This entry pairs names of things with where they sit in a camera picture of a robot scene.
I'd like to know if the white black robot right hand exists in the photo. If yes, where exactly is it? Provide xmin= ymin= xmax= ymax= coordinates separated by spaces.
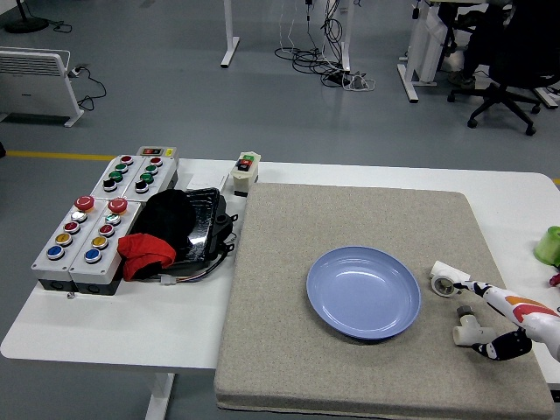
xmin=452 ymin=279 xmax=560 ymax=362

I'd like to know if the small white tee pipe fitting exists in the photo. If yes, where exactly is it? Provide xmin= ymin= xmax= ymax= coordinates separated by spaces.
xmin=451 ymin=304 xmax=498 ymax=349

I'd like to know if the blue plate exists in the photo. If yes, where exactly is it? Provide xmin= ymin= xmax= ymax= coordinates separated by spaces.
xmin=305 ymin=246 xmax=423 ymax=343

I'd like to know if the green cup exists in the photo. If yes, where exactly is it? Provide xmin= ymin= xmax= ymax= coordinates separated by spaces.
xmin=533 ymin=225 xmax=560 ymax=267

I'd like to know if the grey-brown mat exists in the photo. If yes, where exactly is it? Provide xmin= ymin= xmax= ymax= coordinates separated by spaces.
xmin=213 ymin=182 xmax=557 ymax=420

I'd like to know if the black office chair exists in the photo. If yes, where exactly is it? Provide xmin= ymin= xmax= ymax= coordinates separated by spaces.
xmin=446 ymin=0 xmax=560 ymax=137

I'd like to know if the person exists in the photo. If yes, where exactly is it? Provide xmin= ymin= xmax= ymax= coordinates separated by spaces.
xmin=437 ymin=0 xmax=526 ymax=88

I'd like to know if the black bracketed device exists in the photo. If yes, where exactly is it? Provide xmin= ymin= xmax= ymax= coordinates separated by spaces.
xmin=209 ymin=209 xmax=240 ymax=263

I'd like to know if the white desk leg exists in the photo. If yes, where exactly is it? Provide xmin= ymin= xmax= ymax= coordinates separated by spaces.
xmin=336 ymin=0 xmax=354 ymax=74
xmin=220 ymin=0 xmax=241 ymax=68

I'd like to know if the black plastic tray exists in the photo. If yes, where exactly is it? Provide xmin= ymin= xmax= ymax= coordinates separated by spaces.
xmin=130 ymin=186 xmax=228 ymax=263

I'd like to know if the white paper sheet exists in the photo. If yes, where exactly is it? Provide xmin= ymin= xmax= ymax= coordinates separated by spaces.
xmin=178 ymin=171 xmax=231 ymax=193

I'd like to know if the black cloth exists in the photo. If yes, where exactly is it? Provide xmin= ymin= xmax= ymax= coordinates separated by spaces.
xmin=130 ymin=189 xmax=198 ymax=250

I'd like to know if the white table leg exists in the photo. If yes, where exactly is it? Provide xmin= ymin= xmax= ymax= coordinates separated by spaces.
xmin=143 ymin=372 xmax=176 ymax=420

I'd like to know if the red cloth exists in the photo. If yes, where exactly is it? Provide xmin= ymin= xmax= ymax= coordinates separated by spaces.
xmin=116 ymin=233 xmax=177 ymax=282

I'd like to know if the white table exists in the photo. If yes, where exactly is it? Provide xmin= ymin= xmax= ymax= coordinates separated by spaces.
xmin=0 ymin=157 xmax=560 ymax=395

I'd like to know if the four-button control box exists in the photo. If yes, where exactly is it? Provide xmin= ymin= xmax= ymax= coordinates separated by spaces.
xmin=89 ymin=153 xmax=148 ymax=198
xmin=122 ymin=156 xmax=180 ymax=200

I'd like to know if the five-button control box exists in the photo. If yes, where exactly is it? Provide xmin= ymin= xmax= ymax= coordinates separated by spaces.
xmin=31 ymin=194 xmax=109 ymax=293
xmin=68 ymin=197 xmax=144 ymax=297

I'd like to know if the white panel heater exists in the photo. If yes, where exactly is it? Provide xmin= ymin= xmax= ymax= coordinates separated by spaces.
xmin=0 ymin=46 xmax=85 ymax=129

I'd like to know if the black stand base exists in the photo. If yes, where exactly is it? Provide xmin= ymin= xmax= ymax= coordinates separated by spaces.
xmin=3 ymin=0 xmax=50 ymax=34

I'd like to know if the white desk frame with panel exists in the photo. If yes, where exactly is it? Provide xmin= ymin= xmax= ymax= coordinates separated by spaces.
xmin=396 ymin=0 xmax=450 ymax=104

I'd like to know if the cream start-stop switch box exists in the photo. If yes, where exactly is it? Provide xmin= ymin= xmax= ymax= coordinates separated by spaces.
xmin=229 ymin=151 xmax=263 ymax=199

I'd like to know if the black cable bundle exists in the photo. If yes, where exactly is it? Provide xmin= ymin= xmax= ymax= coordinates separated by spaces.
xmin=274 ymin=0 xmax=351 ymax=87

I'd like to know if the wire harness with white connector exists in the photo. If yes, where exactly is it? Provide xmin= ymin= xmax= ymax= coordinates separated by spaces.
xmin=148 ymin=251 xmax=233 ymax=286

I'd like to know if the grey rocker switch box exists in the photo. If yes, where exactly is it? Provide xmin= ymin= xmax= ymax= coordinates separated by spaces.
xmin=136 ymin=145 xmax=179 ymax=158

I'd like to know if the power strip with black cord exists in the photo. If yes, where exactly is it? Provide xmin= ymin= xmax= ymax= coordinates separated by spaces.
xmin=68 ymin=65 xmax=109 ymax=113

